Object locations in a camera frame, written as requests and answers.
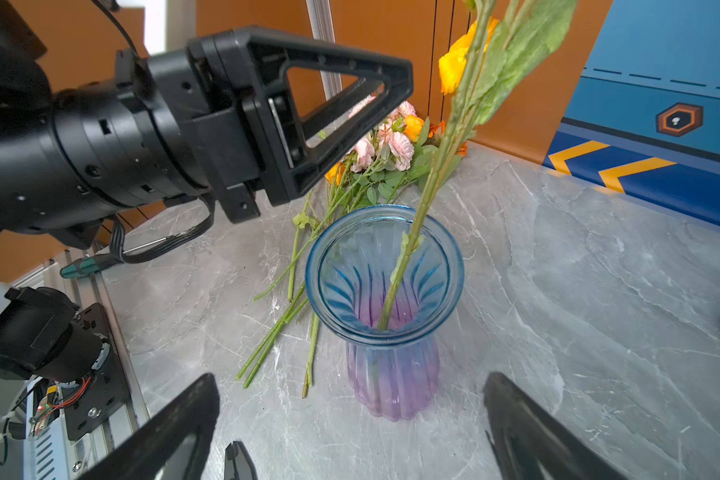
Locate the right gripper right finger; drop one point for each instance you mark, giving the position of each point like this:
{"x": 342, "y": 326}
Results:
{"x": 529, "y": 443}

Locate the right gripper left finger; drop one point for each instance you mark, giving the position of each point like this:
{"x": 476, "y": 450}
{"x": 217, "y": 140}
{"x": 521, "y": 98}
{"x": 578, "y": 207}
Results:
{"x": 174, "y": 444}

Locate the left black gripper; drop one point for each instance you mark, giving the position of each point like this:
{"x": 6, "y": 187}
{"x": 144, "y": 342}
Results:
{"x": 233, "y": 104}

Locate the blue purple glass vase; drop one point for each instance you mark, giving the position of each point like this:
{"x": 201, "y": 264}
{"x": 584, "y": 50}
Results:
{"x": 393, "y": 373}

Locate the yellow poppy flower stem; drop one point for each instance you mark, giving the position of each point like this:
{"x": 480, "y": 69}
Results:
{"x": 500, "y": 54}

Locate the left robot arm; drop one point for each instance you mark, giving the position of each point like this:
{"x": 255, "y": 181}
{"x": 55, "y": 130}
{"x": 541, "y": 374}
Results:
{"x": 70, "y": 159}

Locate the mixed flower bunch on table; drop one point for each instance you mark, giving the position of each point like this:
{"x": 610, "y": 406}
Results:
{"x": 394, "y": 155}

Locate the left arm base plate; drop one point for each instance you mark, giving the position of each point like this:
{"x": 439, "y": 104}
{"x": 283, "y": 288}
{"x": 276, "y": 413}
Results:
{"x": 87, "y": 370}

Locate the aluminium front rail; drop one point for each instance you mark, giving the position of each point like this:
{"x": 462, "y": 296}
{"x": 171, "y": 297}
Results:
{"x": 66, "y": 435}

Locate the green handled screwdriver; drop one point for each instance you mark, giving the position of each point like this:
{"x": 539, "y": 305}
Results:
{"x": 97, "y": 263}

